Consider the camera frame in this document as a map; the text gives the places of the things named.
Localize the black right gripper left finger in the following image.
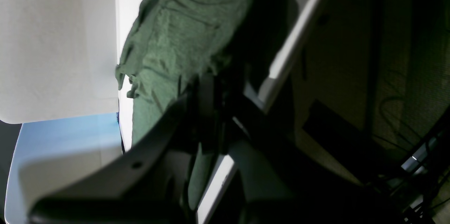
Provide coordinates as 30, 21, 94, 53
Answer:
28, 73, 222, 224

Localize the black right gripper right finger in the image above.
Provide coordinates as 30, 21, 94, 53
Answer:
225, 83, 405, 224

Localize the green long sleeve shirt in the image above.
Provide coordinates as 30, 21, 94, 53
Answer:
115, 0, 292, 210

